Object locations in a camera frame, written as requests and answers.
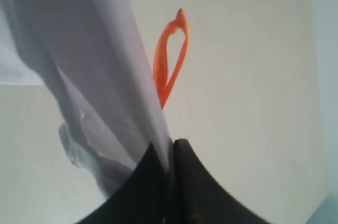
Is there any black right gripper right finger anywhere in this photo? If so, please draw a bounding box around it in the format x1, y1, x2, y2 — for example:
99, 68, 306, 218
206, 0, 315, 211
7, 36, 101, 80
173, 139, 267, 223

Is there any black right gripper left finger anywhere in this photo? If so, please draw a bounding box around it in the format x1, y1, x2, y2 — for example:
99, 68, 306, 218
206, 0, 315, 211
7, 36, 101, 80
79, 143, 165, 224

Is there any white t-shirt with red lettering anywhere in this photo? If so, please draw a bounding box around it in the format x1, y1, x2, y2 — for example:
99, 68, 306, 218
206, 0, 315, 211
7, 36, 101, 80
2, 0, 170, 197

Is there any orange garment tag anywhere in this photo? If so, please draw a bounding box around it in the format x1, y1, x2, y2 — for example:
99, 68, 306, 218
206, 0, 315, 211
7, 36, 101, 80
153, 8, 191, 109

